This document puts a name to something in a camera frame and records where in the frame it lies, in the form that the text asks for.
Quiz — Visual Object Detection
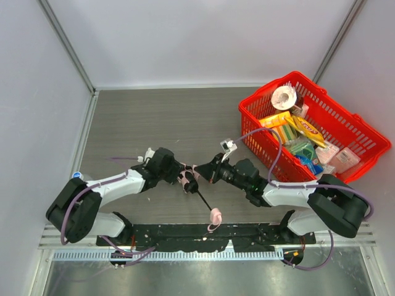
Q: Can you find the pink and black umbrella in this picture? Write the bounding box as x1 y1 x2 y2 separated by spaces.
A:
177 163 222 233

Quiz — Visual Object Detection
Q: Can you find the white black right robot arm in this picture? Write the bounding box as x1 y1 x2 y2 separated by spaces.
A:
195 153 369 238

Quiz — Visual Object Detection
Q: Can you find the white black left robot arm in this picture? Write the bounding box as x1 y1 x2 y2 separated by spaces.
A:
46 147 185 245

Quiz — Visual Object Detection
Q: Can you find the yellow green sponge pack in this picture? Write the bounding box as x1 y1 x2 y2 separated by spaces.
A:
272 123 297 145

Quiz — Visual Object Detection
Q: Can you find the orange snack box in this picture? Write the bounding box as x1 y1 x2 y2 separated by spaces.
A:
259 111 292 128

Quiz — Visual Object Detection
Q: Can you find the green snack packet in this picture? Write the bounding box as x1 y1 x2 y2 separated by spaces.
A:
285 138 318 161

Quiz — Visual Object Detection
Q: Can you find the red plastic shopping basket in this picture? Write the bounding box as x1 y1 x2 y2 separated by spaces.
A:
238 71 391 183

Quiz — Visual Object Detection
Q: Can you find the toilet paper roll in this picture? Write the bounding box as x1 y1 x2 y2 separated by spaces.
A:
271 85 297 111

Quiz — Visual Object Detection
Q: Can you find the yellow Lays chips bag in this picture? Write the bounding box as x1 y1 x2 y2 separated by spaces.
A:
285 115 326 148

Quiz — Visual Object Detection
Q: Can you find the blue snack packet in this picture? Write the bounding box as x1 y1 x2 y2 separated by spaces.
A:
295 155 323 175

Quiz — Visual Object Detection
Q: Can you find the clear plastic water bottle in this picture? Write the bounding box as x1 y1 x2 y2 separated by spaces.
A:
72 171 92 182

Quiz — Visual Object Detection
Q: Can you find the dark brown jar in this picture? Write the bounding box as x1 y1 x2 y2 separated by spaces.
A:
290 92 304 116

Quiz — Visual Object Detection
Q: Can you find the pink packaged item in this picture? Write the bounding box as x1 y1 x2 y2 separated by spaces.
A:
315 141 339 164

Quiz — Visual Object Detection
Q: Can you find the clear labelled plastic container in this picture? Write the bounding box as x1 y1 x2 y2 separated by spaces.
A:
328 147 360 174

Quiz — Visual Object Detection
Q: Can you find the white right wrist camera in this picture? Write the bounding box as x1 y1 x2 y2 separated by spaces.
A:
220 138 237 162

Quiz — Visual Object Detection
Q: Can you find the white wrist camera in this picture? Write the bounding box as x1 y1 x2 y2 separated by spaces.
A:
137 147 155 163
220 138 237 162

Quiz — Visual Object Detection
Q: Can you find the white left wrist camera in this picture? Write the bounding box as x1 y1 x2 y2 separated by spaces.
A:
137 147 155 163

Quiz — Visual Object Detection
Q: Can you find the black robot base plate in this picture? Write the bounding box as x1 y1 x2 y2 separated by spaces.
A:
108 223 316 253

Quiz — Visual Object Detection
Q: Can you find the white slotted cable duct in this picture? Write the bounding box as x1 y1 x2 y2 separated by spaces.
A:
52 249 283 261

